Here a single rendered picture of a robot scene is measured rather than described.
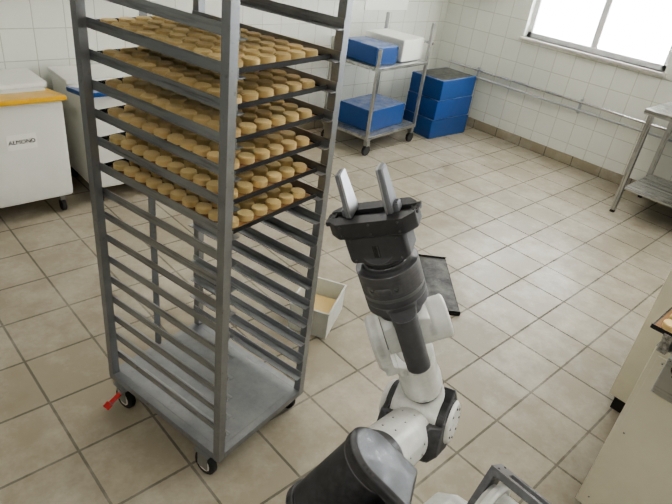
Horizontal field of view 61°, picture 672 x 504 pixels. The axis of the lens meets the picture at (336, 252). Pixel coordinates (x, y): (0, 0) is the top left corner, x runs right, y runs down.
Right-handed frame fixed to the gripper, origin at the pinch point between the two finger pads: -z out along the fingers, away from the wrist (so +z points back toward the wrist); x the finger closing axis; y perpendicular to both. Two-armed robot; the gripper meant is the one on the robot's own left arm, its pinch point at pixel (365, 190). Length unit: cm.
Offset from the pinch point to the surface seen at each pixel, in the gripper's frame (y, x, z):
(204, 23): -66, -55, -17
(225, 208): -53, -62, 27
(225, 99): -57, -52, 0
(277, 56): -83, -48, -2
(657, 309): -150, 52, 148
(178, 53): -68, -67, -12
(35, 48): -241, -291, -13
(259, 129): -75, -56, 14
